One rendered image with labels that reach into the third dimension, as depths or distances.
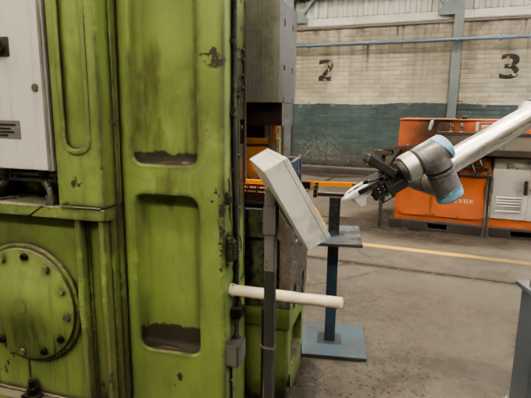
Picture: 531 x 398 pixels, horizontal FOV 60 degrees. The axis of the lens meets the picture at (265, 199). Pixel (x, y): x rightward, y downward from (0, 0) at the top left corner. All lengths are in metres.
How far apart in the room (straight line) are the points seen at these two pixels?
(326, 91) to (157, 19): 8.10
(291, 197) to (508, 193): 4.37
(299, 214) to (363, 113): 8.36
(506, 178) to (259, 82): 4.00
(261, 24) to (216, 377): 1.44
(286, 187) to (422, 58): 8.36
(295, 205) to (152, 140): 0.75
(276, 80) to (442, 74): 7.76
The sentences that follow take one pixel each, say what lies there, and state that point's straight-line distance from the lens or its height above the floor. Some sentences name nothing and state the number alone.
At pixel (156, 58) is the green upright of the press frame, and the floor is 1.53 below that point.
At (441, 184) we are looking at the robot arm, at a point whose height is 1.11.
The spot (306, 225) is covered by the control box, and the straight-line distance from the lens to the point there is 1.39.
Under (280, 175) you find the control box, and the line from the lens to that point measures 1.34.
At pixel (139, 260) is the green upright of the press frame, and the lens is 1.99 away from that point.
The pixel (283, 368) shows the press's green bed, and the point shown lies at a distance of 2.25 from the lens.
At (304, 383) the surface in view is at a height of 0.00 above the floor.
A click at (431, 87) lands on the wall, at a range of 9.55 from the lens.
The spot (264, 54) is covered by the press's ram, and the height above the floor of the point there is 1.55.
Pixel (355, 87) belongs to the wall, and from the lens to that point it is 9.72.
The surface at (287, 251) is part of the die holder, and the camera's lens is 2.01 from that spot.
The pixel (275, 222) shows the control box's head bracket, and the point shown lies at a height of 0.97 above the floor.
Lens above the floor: 1.34
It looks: 11 degrees down
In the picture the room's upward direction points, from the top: 1 degrees clockwise
